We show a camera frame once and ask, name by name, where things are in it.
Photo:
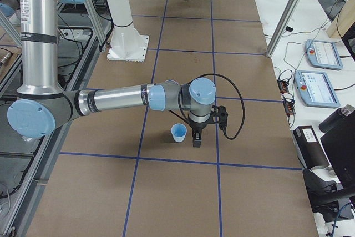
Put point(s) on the far blue teach pendant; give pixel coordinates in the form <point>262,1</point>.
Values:
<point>323,54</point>

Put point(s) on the orange black adapter board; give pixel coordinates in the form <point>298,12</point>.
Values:
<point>286,97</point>

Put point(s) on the black computer monitor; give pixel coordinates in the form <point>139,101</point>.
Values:
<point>338,144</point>

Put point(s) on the small black square pad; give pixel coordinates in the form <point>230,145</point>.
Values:
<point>289,29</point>

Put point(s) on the aluminium frame post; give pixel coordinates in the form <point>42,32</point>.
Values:
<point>281,26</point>

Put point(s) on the blue teach pendant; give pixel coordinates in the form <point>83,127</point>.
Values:
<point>323,54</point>
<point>315,89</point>

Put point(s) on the black water bottle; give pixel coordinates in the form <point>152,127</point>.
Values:
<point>337,116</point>

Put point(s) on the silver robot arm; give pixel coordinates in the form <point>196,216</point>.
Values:
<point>43,106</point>

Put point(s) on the white pedestal column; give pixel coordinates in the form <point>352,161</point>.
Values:
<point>126,44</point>

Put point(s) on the light blue plastic cup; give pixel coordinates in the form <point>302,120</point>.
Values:
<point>178,132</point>

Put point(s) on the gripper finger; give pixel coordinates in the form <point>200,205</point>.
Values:
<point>194,138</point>
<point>198,139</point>

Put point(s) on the wrist black camera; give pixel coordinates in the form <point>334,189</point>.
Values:
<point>219,116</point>

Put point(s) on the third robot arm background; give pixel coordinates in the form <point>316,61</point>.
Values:
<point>11,9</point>

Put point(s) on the black flat box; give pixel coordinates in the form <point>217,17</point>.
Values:
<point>309,149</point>

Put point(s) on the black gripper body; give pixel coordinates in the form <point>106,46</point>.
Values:
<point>197,126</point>

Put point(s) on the near blue teach pendant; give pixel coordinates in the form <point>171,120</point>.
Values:
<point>315,89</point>

